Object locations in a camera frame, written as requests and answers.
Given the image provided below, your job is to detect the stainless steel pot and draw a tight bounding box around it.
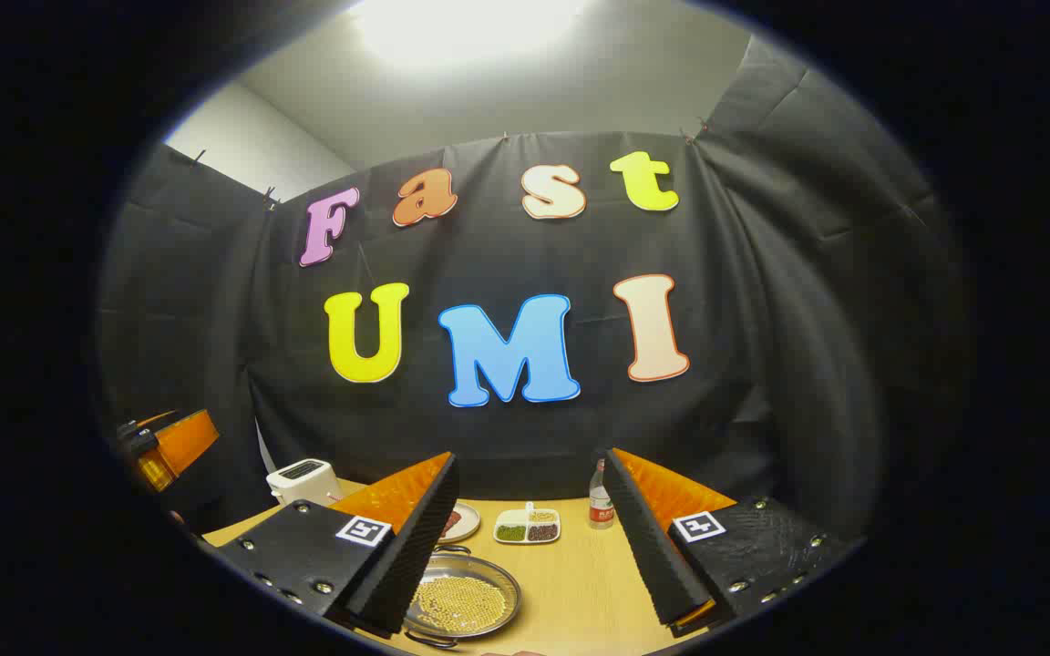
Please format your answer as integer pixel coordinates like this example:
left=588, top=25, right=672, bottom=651
left=402, top=545, right=523, bottom=650

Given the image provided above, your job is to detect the large ceiling light panel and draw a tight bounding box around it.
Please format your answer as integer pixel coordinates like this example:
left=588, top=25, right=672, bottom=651
left=347, top=0, right=594, bottom=69

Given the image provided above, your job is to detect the round white plate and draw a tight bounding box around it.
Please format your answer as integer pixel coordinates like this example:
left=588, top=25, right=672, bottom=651
left=438, top=501, right=482, bottom=545

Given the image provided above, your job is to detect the pile of yellow soybeans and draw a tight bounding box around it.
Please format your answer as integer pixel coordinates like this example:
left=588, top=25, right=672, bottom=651
left=416, top=576, right=510, bottom=636

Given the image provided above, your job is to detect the white toaster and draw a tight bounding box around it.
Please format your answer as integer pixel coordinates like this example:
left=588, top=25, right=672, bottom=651
left=266, top=459, right=344, bottom=507

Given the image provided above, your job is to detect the white divided dish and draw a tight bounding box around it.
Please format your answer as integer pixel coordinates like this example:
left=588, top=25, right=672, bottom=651
left=494, top=501, right=562, bottom=546

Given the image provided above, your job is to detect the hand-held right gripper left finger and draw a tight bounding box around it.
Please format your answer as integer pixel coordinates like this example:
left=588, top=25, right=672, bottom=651
left=201, top=451, right=460, bottom=639

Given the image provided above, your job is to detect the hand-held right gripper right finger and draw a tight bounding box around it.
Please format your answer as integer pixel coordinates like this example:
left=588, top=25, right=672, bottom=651
left=600, top=446, right=863, bottom=639

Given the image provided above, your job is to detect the black backdrop cloth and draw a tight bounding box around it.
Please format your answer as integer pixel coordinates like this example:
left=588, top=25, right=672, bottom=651
left=97, top=36, right=973, bottom=548

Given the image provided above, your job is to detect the clear plastic water bottle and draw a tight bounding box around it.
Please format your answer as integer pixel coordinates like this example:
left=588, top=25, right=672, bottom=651
left=588, top=458, right=615, bottom=530

